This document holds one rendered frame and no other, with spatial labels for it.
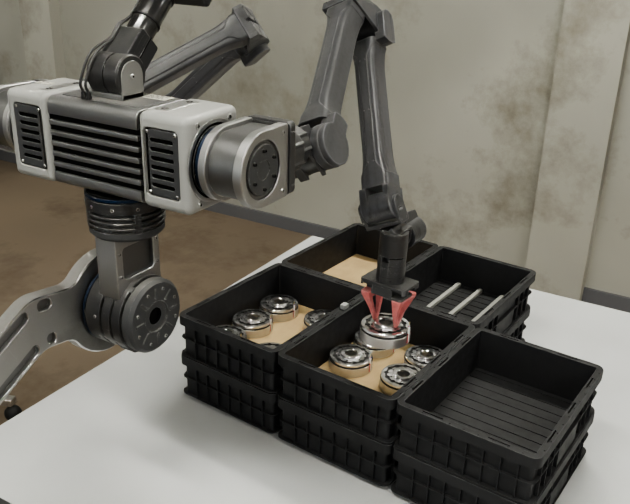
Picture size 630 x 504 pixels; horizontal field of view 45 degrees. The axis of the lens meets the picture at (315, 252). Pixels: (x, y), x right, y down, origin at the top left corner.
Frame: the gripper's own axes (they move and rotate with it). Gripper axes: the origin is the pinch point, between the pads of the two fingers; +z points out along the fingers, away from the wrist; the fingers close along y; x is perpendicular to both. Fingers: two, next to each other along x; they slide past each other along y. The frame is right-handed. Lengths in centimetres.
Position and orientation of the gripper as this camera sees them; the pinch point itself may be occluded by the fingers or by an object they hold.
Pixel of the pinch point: (386, 319)
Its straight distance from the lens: 158.1
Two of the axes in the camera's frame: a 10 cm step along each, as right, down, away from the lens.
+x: -5.9, 2.8, -7.6
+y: -8.1, -2.6, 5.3
